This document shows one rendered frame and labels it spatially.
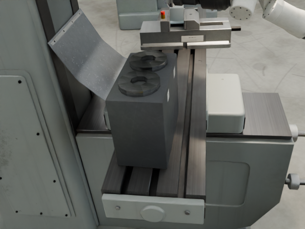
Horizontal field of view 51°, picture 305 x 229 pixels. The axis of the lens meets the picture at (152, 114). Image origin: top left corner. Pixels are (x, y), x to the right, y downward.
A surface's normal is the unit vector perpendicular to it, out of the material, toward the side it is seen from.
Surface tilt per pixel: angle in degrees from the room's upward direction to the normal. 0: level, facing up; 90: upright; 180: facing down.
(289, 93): 0
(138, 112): 90
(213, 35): 90
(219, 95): 0
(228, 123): 90
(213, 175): 90
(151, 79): 0
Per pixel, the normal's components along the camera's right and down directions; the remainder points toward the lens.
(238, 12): -0.33, 0.91
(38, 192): -0.14, 0.58
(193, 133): -0.07, -0.80
